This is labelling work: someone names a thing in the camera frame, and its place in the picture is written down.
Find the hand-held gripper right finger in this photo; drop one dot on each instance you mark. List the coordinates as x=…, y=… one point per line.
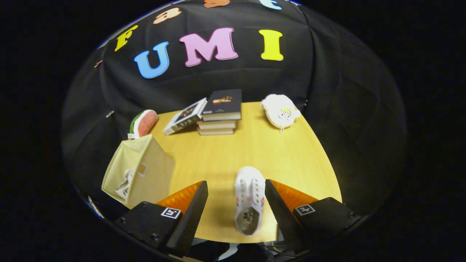
x=282, y=218

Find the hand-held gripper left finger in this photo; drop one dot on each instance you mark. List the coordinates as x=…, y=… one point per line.
x=189, y=222

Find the white canvas shoe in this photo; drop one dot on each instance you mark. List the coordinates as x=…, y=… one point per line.
x=249, y=193
x=125, y=183

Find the pale yellow fabric storage box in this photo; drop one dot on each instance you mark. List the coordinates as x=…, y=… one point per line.
x=153, y=171

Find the stacked book with pale pages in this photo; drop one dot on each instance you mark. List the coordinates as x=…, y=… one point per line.
x=216, y=124
x=216, y=131

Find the white cover book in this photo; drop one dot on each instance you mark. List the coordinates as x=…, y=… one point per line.
x=185, y=116

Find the white round plush toy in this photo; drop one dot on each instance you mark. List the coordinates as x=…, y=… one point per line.
x=280, y=111

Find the watermelon slice plush toy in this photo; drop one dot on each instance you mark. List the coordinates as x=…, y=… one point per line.
x=145, y=122

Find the black cover book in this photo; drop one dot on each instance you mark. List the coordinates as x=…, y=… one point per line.
x=224, y=102

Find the silver clip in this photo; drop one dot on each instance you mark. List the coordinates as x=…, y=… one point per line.
x=109, y=114

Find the pink clip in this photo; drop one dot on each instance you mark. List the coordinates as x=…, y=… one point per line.
x=98, y=63

